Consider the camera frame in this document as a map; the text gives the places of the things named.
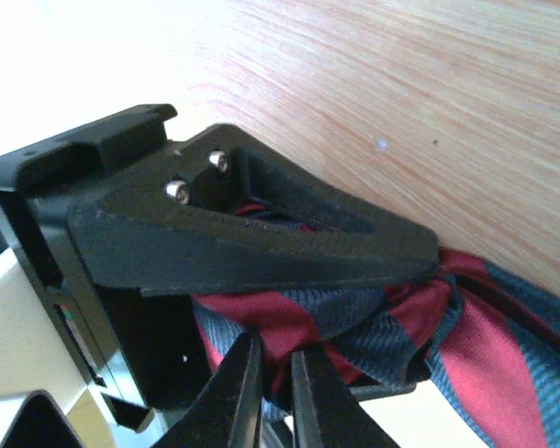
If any red navy striped tie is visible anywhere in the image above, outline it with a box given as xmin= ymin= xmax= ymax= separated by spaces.
xmin=190 ymin=200 xmax=560 ymax=448

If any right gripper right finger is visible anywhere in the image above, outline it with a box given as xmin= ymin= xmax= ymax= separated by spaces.
xmin=291 ymin=347 xmax=398 ymax=448

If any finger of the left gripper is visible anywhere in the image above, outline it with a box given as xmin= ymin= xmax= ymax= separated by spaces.
xmin=349 ymin=383 xmax=416 ymax=401
xmin=91 ymin=124 xmax=439 ymax=297

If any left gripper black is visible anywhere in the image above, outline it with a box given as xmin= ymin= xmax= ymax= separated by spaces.
xmin=0 ymin=104 xmax=209 ymax=431

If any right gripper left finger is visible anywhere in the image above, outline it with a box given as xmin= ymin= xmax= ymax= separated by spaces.
xmin=155 ymin=333 xmax=262 ymax=448

